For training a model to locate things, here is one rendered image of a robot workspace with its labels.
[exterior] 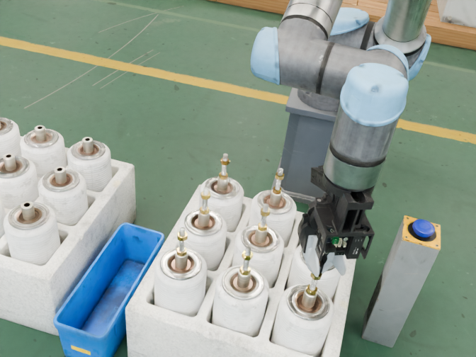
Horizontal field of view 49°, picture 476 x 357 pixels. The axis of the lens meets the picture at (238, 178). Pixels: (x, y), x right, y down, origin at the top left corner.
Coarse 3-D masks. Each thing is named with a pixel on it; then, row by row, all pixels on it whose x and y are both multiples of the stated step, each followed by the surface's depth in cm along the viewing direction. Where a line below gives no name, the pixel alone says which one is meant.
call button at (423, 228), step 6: (414, 222) 98; (420, 222) 98; (426, 222) 99; (414, 228) 98; (420, 228) 97; (426, 228) 97; (432, 228) 98; (420, 234) 97; (426, 234) 97; (432, 234) 97
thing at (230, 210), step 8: (200, 192) 112; (240, 192) 113; (200, 200) 113; (208, 200) 110; (216, 200) 110; (224, 200) 110; (232, 200) 111; (240, 200) 112; (216, 208) 111; (224, 208) 111; (232, 208) 111; (240, 208) 114; (224, 216) 112; (232, 216) 113; (240, 216) 117; (232, 224) 115
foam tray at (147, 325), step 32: (224, 256) 107; (288, 256) 109; (128, 320) 97; (160, 320) 94; (192, 320) 94; (128, 352) 103; (160, 352) 100; (192, 352) 97; (224, 352) 94; (256, 352) 91; (288, 352) 91
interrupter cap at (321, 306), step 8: (296, 288) 93; (304, 288) 93; (288, 296) 91; (296, 296) 92; (320, 296) 92; (288, 304) 90; (296, 304) 90; (320, 304) 91; (328, 304) 91; (296, 312) 89; (304, 312) 89; (312, 312) 89; (320, 312) 89; (312, 320) 88
